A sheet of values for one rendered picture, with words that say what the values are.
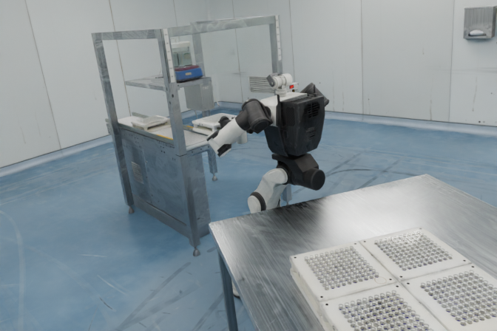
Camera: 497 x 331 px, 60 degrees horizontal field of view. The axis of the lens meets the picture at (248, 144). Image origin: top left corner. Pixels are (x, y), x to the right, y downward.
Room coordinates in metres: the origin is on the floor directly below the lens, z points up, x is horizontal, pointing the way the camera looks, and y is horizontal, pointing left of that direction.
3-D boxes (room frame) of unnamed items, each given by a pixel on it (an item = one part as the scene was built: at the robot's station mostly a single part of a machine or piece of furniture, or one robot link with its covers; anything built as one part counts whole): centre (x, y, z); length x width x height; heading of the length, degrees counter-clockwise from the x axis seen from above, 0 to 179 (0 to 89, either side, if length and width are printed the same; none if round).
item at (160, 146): (3.50, 0.78, 0.77); 1.30 x 0.29 x 0.10; 39
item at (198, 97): (3.13, 0.32, 1.14); 0.22 x 0.11 x 0.20; 39
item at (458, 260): (1.19, -0.48, 0.91); 0.25 x 0.24 x 0.02; 102
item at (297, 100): (2.22, -0.24, 1.11); 0.34 x 0.30 x 0.36; 128
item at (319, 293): (1.14, -0.24, 0.91); 0.25 x 0.24 x 0.02; 102
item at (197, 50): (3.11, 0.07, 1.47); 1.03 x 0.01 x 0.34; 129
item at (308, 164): (2.19, -0.26, 0.84); 0.28 x 0.13 x 0.18; 38
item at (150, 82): (3.20, 0.56, 1.25); 0.62 x 0.38 x 0.04; 39
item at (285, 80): (2.27, -0.21, 1.31); 0.10 x 0.07 x 0.09; 128
